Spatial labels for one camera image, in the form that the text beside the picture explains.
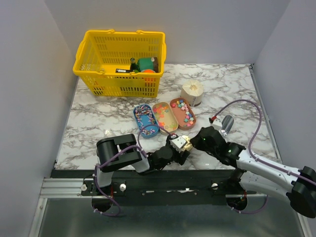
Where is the gold rimmed jar lid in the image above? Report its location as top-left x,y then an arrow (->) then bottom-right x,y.
181,135 -> 193,152

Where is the silver metal scoop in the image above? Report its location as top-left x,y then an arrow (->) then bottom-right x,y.
219,115 -> 234,136

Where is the pink tray of star candies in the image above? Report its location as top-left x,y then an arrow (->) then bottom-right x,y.
170,97 -> 197,130

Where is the beige tray of gummy candies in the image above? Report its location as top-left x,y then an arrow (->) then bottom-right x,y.
152,102 -> 179,133

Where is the blue tray of striped candies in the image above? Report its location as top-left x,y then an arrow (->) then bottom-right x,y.
133,104 -> 158,138

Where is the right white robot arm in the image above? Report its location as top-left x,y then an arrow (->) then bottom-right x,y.
191,126 -> 316,218

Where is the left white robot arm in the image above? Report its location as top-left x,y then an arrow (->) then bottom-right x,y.
92,134 -> 193,195

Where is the black rectangular pack in basket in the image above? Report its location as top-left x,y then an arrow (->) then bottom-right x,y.
116,69 -> 133,73

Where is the wrapped toilet paper roll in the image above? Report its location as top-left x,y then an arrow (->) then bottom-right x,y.
180,79 -> 204,107

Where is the orange ball in basket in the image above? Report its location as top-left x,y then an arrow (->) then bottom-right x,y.
142,69 -> 155,74

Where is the green box in basket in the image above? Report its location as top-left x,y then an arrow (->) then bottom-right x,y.
137,57 -> 158,72

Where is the green glass bottle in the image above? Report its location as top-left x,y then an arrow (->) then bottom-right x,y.
130,58 -> 139,73

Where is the yellow plastic shopping basket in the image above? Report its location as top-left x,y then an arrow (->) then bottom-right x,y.
73,30 -> 166,98

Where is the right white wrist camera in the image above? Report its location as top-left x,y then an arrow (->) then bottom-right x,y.
209,116 -> 222,130

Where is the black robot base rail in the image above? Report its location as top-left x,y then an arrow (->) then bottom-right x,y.
50,169 -> 257,207

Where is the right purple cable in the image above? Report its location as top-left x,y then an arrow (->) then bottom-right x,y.
209,99 -> 316,215

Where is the aluminium frame rail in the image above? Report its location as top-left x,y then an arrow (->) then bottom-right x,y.
39,178 -> 83,198

